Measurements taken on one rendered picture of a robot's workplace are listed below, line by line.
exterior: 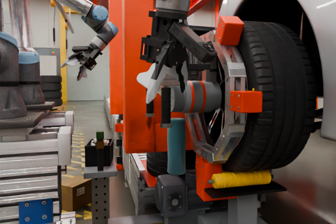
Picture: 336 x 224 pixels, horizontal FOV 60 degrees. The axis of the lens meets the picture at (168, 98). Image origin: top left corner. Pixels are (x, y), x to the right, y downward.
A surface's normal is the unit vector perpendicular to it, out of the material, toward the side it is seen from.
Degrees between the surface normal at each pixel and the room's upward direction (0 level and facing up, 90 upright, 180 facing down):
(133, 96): 90
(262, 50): 58
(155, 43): 97
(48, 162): 90
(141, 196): 90
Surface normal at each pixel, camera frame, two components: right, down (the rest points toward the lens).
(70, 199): -0.46, 0.05
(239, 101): -0.97, 0.01
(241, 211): 0.23, 0.06
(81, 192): 0.89, 0.03
